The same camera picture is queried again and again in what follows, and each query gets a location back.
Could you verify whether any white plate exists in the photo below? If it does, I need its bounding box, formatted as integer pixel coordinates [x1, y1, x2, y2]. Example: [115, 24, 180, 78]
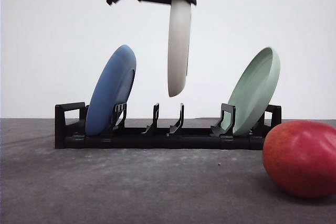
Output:
[168, 0, 191, 97]

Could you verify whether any blue plate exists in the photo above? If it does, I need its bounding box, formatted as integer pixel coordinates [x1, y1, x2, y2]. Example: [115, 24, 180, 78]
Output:
[86, 45, 137, 136]

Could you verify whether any green plate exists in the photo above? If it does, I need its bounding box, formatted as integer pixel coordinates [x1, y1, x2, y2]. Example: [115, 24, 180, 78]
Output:
[223, 47, 281, 136]

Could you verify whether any black plastic dish rack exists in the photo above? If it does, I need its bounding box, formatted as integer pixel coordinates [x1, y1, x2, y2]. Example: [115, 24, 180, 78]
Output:
[55, 102, 282, 150]

